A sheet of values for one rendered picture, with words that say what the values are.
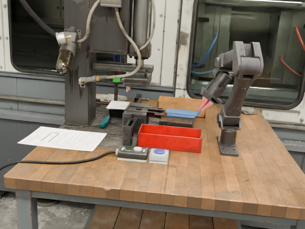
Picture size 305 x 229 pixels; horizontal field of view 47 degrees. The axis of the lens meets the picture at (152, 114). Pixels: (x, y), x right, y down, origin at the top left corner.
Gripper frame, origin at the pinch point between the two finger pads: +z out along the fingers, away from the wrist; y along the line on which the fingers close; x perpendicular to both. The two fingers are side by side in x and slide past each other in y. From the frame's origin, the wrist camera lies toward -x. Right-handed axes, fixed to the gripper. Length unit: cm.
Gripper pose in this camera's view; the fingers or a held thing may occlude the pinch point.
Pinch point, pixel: (199, 110)
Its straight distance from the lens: 157.8
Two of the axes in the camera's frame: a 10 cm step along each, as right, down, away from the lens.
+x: -1.0, 2.5, -9.6
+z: -5.6, 7.8, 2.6
